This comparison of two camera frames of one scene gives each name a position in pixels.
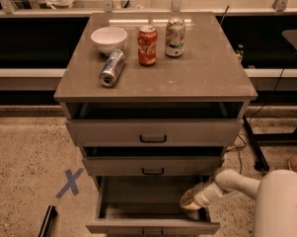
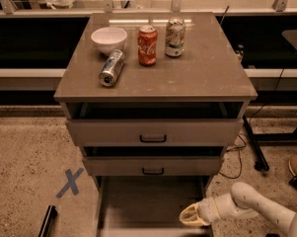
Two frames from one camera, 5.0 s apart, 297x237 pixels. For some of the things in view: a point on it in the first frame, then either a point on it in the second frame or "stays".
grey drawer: (155, 123) stays
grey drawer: (149, 205) stays
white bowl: (110, 39) stays
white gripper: (203, 194) -> (206, 210)
